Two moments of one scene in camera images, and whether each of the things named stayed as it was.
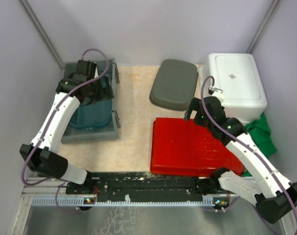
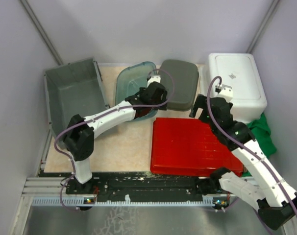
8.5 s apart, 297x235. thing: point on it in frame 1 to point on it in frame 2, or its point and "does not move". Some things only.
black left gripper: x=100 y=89 to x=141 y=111
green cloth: x=259 y=130 does not move
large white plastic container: x=237 y=76 does not move
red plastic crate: x=185 y=148 does not move
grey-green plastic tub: x=174 y=84 does not move
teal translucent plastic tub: x=93 y=115 to x=129 y=79
